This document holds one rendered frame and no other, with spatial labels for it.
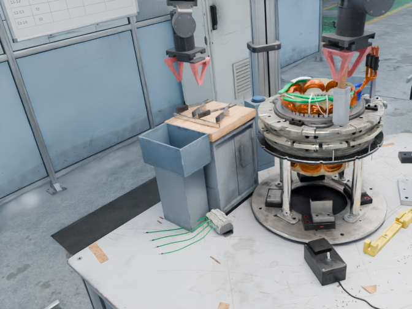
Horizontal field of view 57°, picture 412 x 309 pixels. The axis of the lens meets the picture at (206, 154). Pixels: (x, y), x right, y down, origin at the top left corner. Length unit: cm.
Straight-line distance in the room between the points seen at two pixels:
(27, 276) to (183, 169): 165
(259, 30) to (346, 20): 62
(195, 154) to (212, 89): 234
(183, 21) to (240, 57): 251
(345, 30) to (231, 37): 255
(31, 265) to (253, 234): 170
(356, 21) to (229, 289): 65
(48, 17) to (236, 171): 209
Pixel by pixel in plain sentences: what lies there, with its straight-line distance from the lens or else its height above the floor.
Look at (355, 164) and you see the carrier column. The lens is 104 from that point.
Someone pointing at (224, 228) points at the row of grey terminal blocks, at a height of 80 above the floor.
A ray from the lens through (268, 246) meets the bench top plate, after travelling 106.
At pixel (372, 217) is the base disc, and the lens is 115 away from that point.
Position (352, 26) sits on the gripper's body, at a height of 132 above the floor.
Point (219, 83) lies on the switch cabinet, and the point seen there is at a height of 52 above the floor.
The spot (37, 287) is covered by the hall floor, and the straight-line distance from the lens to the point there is 238.
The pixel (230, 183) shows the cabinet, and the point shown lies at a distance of 115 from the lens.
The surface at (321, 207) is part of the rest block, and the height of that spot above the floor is 85.
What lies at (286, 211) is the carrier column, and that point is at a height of 83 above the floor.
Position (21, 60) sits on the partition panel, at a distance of 293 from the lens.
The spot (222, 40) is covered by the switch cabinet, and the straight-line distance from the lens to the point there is 330.
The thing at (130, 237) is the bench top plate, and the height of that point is 78.
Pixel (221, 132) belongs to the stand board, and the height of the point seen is 106.
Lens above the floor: 148
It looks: 27 degrees down
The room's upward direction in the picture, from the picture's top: 7 degrees counter-clockwise
